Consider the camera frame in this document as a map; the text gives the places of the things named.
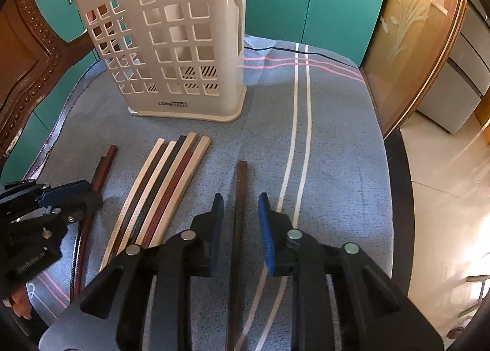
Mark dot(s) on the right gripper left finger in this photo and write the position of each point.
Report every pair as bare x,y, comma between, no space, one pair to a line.
143,295

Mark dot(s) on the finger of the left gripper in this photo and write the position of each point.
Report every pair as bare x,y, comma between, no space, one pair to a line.
55,196
77,208

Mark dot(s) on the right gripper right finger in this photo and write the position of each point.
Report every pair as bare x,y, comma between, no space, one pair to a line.
340,287

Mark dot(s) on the dark brown chopstick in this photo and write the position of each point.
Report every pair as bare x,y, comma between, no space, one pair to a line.
235,261

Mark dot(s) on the teal kitchen cabinets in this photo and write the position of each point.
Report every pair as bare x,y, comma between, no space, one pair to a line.
341,26

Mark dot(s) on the left hand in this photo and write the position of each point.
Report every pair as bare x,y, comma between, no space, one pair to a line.
19,302

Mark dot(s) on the reddish brown chopstick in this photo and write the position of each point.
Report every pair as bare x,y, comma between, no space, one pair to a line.
109,158

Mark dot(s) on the light wood chopstick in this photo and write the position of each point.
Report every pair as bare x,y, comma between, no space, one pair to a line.
131,201

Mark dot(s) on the beige wood chopstick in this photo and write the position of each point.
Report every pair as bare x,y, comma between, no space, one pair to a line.
143,205

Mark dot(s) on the metal rack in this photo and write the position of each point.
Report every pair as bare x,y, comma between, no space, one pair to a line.
479,288

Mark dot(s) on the pale and red chopstick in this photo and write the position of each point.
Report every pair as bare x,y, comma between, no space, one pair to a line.
172,170

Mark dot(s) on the tan wood chopstick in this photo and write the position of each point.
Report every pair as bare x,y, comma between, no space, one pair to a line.
192,160

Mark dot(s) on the carved wooden chair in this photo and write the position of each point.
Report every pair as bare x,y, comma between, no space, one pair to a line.
33,60

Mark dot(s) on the white plastic utensil basket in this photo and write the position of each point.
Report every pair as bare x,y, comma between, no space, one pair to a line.
172,58

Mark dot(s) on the wooden framed glass door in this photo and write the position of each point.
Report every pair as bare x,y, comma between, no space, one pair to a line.
411,42

